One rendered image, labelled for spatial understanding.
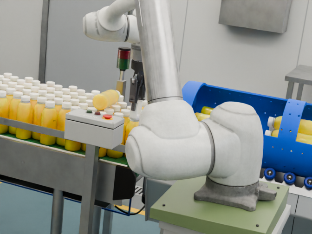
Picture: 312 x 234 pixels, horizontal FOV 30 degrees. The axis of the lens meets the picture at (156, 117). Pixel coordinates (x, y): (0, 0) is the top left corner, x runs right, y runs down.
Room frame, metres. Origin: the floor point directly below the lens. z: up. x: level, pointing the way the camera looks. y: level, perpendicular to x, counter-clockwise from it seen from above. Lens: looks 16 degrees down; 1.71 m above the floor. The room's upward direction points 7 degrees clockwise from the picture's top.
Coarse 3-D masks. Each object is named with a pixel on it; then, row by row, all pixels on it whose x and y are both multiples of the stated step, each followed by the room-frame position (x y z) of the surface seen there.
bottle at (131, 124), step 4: (132, 120) 2.24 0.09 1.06; (136, 120) 2.24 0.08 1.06; (128, 124) 2.24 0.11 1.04; (132, 124) 2.23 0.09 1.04; (136, 124) 2.23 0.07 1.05; (128, 128) 2.24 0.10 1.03; (132, 128) 2.23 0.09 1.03; (128, 132) 2.23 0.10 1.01; (124, 140) 2.25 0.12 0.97; (124, 144) 2.25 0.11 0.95; (124, 156) 2.24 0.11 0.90
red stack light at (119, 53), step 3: (120, 51) 2.75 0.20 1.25; (123, 51) 2.75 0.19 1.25; (126, 51) 2.75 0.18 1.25; (129, 51) 2.76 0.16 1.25; (117, 54) 2.77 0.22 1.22; (120, 54) 2.75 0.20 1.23; (123, 54) 2.75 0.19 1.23; (126, 54) 2.75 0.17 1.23; (129, 54) 2.76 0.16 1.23; (117, 57) 2.76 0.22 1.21; (120, 57) 2.75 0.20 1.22; (123, 57) 2.75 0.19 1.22; (126, 57) 2.75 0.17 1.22; (129, 57) 2.76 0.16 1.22
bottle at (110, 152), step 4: (124, 124) 2.24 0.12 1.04; (124, 128) 2.23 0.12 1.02; (124, 132) 2.24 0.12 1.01; (124, 136) 2.24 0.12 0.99; (108, 152) 2.22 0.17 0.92; (112, 152) 2.21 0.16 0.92; (116, 152) 2.21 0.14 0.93; (120, 152) 2.22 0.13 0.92; (112, 156) 2.21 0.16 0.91; (116, 156) 2.21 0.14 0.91; (120, 156) 2.22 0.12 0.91
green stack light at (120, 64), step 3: (117, 60) 2.76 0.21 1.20; (120, 60) 2.75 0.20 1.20; (123, 60) 2.75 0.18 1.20; (126, 60) 2.75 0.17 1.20; (129, 60) 2.76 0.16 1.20; (117, 63) 2.76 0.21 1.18; (120, 63) 2.75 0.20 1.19; (123, 63) 2.75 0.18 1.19; (126, 63) 2.75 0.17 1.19; (129, 63) 2.77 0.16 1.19; (117, 66) 2.76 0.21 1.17; (120, 66) 2.75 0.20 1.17; (123, 66) 2.75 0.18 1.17; (126, 66) 2.75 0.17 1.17; (129, 66) 2.77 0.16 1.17; (126, 69) 2.75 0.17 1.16
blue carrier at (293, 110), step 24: (192, 96) 2.19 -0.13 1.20; (216, 96) 2.37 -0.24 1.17; (240, 96) 2.32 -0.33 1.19; (264, 96) 2.25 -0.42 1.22; (264, 120) 2.32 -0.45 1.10; (288, 120) 2.05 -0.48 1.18; (264, 144) 2.05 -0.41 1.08; (288, 144) 2.02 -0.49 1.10; (264, 168) 2.12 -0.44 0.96; (288, 168) 2.05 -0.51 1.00
